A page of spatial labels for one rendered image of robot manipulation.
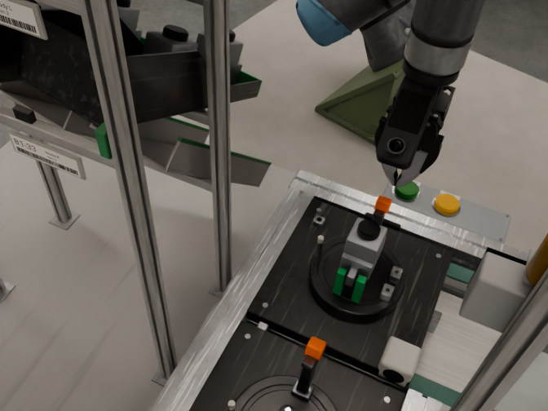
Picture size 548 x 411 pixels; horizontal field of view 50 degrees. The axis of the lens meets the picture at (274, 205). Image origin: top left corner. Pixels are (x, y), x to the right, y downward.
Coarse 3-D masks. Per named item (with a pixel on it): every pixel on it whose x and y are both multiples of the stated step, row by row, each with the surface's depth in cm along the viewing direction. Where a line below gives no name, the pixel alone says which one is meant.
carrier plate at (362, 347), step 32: (352, 224) 95; (288, 256) 90; (416, 256) 91; (448, 256) 92; (288, 288) 86; (416, 288) 88; (256, 320) 84; (288, 320) 83; (320, 320) 83; (352, 320) 83; (384, 320) 84; (416, 320) 84; (352, 352) 80
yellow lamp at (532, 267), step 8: (544, 240) 52; (544, 248) 51; (536, 256) 53; (544, 256) 51; (528, 264) 54; (536, 264) 52; (544, 264) 51; (528, 272) 54; (536, 272) 53; (544, 272) 52; (536, 280) 53
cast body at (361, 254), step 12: (360, 228) 78; (372, 228) 78; (384, 228) 80; (348, 240) 78; (360, 240) 78; (372, 240) 78; (384, 240) 82; (348, 252) 80; (360, 252) 79; (372, 252) 78; (348, 264) 81; (360, 264) 80; (372, 264) 80; (348, 276) 79
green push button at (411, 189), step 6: (402, 186) 101; (408, 186) 101; (414, 186) 101; (396, 192) 100; (402, 192) 100; (408, 192) 100; (414, 192) 100; (402, 198) 100; (408, 198) 100; (414, 198) 100
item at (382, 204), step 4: (380, 196) 86; (380, 200) 85; (384, 200) 85; (388, 200) 85; (376, 204) 85; (380, 204) 85; (384, 204) 84; (388, 204) 84; (376, 208) 85; (380, 208) 85; (384, 208) 85; (388, 208) 85; (376, 212) 84; (380, 212) 84; (384, 212) 85; (376, 216) 84; (380, 216) 84; (376, 220) 86; (380, 220) 86; (380, 224) 86
